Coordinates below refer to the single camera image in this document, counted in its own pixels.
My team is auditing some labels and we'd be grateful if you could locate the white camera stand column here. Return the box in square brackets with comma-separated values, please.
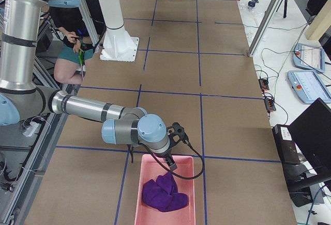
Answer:
[99, 0, 139, 62]

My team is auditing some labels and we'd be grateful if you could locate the black computer box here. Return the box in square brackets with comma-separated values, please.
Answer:
[272, 124, 300, 165]

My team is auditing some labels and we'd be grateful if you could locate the seated person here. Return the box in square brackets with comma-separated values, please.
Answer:
[49, 7, 93, 85]

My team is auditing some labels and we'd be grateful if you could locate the black monitor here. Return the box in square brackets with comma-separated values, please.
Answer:
[288, 98, 330, 173]

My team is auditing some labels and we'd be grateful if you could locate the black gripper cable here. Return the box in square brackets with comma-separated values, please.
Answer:
[129, 139, 205, 180]

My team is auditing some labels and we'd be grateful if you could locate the teach pendant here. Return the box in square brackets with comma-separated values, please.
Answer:
[293, 43, 325, 73]
[287, 70, 330, 104]

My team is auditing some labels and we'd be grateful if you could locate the near teach pendant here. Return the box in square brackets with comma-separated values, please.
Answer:
[287, 70, 330, 104]

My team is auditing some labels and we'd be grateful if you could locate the near orange black connector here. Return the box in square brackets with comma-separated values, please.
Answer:
[264, 98, 276, 113]

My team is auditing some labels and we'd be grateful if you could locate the black small tripod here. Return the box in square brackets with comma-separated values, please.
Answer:
[276, 0, 288, 18]

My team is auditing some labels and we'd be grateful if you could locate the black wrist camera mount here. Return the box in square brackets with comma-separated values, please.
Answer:
[167, 122, 190, 148]

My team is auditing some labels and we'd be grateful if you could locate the wooden board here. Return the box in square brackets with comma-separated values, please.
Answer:
[305, 0, 331, 40]

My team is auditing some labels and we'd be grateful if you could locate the far teach pendant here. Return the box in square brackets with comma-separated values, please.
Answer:
[293, 43, 325, 73]

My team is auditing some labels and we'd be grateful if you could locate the white power strip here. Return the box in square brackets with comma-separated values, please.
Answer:
[22, 121, 39, 137]

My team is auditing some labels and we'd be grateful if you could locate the purple microfiber cloth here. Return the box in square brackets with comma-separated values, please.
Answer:
[142, 173, 189, 212]

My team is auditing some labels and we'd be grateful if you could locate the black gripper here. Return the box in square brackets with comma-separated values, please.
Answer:
[154, 148, 177, 171]

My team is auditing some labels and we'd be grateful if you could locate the dark blue handheld tool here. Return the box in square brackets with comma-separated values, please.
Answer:
[248, 0, 259, 8]

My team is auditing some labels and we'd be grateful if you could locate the far orange black connector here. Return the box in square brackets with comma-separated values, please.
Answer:
[259, 78, 269, 92]

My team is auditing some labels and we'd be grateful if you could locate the pink plastic bin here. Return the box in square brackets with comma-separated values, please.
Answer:
[134, 154, 196, 224]

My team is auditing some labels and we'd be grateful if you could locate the green handled grabber tool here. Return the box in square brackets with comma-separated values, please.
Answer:
[78, 49, 84, 79]

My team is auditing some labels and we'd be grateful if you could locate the aluminium frame post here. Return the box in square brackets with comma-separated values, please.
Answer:
[248, 0, 281, 57]

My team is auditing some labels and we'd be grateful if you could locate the orange black connector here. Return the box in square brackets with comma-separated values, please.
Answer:
[259, 78, 269, 92]
[264, 98, 276, 113]

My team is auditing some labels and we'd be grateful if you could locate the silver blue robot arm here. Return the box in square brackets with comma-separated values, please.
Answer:
[1, 0, 176, 172]

